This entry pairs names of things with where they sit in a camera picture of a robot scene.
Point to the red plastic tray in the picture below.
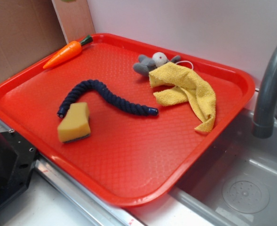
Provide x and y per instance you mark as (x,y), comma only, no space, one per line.
(127,160)

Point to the grey plush mouse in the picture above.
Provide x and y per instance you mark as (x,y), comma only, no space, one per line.
(147,64)

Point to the yellow cloth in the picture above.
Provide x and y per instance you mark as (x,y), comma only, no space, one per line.
(186,86)

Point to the yellow sponge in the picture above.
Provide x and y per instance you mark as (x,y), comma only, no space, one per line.
(75,125)

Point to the orange toy carrot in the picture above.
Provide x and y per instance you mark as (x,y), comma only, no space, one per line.
(68,52)

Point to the grey sink basin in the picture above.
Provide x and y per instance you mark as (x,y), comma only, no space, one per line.
(234,182)

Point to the grey faucet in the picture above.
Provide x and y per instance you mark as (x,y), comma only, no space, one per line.
(265,111)

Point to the brown cardboard panel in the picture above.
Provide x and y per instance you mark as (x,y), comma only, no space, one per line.
(32,29)

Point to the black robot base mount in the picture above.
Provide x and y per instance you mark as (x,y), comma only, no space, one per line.
(17,161)

